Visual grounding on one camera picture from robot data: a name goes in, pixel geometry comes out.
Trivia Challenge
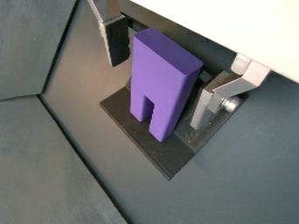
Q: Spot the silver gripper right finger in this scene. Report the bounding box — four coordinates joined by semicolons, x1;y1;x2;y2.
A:
191;54;270;130

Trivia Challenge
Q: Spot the black curved holder stand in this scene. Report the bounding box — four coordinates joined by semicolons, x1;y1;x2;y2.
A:
100;65;244;179

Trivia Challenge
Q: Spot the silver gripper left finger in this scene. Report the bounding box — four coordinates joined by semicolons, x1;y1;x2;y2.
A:
88;0;129;67

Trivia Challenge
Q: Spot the purple double-square block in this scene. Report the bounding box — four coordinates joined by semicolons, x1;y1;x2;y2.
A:
129;28;203;142

